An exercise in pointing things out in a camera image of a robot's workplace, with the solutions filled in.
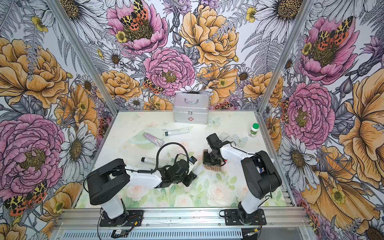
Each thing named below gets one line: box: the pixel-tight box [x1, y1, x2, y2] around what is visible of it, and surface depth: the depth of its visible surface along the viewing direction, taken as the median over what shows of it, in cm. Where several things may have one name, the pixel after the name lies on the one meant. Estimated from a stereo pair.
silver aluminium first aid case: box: [173, 92, 210, 125], surface depth 112 cm
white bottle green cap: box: [248, 123, 260, 138], surface depth 104 cm
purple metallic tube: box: [142, 132, 166, 147], surface depth 107 cm
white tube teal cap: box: [164, 127, 190, 136], surface depth 111 cm
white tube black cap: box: [188, 159, 199, 175], surface depth 81 cm
